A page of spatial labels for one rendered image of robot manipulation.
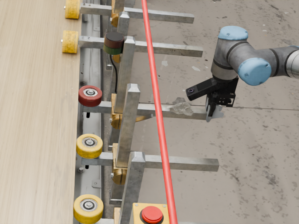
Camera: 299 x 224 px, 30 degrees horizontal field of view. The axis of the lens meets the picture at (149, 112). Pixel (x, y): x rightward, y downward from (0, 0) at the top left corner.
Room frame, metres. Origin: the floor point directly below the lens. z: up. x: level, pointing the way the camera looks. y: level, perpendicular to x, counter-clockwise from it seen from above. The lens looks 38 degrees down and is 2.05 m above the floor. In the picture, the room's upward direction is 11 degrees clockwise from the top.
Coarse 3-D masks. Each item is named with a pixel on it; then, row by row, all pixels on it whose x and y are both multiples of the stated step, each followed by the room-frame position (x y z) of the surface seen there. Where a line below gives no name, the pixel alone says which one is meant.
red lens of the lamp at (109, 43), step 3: (120, 33) 1.49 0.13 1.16; (105, 36) 1.46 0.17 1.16; (123, 36) 1.48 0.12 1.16; (105, 39) 1.45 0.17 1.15; (123, 39) 1.46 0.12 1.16; (105, 42) 1.45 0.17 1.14; (108, 42) 1.44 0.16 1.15; (111, 42) 1.44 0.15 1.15; (114, 42) 1.44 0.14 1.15; (117, 42) 1.44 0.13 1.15; (120, 42) 1.45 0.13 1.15; (123, 42) 1.46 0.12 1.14; (108, 45) 1.44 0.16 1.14; (111, 45) 1.44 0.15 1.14; (114, 45) 1.44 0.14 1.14; (117, 45) 1.44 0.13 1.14; (120, 45) 1.45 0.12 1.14
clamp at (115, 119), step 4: (112, 96) 1.54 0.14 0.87; (112, 100) 1.52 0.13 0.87; (112, 104) 1.50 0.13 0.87; (112, 108) 1.47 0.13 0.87; (112, 112) 1.45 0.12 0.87; (112, 116) 1.45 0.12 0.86; (116, 116) 1.44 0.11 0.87; (120, 116) 1.44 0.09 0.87; (112, 120) 1.43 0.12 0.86; (116, 120) 1.43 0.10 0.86; (120, 120) 1.43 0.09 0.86; (112, 124) 1.43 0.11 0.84; (116, 124) 1.43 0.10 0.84; (120, 124) 1.43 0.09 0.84; (116, 128) 1.43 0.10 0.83; (120, 128) 1.43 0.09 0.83
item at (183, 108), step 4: (176, 104) 1.56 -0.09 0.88; (180, 104) 1.55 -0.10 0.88; (184, 104) 1.57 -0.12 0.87; (188, 104) 1.58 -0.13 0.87; (172, 108) 1.53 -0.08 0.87; (176, 108) 1.55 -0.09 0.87; (180, 108) 1.55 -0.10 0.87; (184, 108) 1.55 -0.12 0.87; (188, 108) 1.54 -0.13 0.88; (176, 112) 1.53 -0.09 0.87; (180, 112) 1.53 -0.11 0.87; (184, 112) 1.53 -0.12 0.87; (188, 112) 1.54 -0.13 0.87; (192, 112) 1.54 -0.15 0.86
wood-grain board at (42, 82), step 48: (0, 0) 1.99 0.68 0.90; (48, 0) 2.07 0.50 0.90; (0, 48) 1.66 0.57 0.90; (48, 48) 1.71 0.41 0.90; (0, 96) 1.39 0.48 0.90; (48, 96) 1.44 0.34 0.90; (0, 144) 1.17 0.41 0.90; (48, 144) 1.21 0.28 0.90; (0, 192) 0.99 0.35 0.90; (48, 192) 1.03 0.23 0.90
